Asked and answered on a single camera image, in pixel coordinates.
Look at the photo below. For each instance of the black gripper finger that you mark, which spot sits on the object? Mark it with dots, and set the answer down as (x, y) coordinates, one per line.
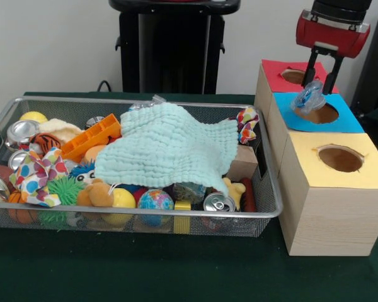
(332, 75)
(310, 67)

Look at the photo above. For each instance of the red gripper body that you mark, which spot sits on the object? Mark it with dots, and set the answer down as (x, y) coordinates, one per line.
(334, 36)

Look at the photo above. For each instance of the clear plastic bottle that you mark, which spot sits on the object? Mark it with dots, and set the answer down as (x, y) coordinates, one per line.
(307, 97)

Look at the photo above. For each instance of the wooden three-hole box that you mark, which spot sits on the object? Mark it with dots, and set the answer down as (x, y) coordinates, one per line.
(334, 220)

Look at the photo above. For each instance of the metal mesh bin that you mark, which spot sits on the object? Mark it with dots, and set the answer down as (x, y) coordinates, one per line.
(223, 226)

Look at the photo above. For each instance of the silver drink can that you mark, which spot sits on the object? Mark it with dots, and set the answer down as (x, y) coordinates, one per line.
(20, 132)
(219, 203)

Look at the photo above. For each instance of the mint waffle cloth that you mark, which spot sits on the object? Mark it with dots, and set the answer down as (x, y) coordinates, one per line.
(163, 148)

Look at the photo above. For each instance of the globe print ball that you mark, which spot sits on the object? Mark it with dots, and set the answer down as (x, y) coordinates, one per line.
(156, 199)

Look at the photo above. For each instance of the plain yellow ball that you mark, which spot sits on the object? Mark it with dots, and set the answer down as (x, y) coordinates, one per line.
(124, 199)
(34, 117)

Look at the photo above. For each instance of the orange plastic block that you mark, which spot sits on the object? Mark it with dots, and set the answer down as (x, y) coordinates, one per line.
(88, 136)

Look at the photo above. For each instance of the brown teddy bear plush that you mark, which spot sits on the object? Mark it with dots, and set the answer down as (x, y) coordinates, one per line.
(94, 193)

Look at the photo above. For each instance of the dark green tablecloth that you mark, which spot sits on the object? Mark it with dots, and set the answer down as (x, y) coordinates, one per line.
(145, 270)

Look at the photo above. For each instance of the green spiky ball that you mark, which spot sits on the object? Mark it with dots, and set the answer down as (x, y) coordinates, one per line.
(64, 190)

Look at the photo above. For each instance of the polka-dot colourful cloth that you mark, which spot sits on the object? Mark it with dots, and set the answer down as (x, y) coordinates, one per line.
(37, 176)

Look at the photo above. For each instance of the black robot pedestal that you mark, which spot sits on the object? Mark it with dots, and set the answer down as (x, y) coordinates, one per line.
(176, 47)

